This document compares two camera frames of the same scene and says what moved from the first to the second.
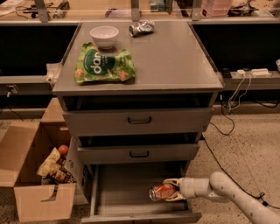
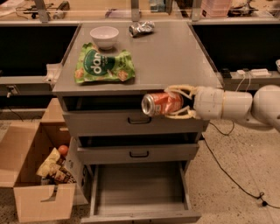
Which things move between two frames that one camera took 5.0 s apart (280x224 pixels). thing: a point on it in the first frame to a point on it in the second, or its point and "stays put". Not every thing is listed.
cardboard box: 24,149 stays put
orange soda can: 159,192 to 158,104
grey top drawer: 131,122 stays put
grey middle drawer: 137,153 stays put
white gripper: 189,186 to 208,102
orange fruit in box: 63,150 stays put
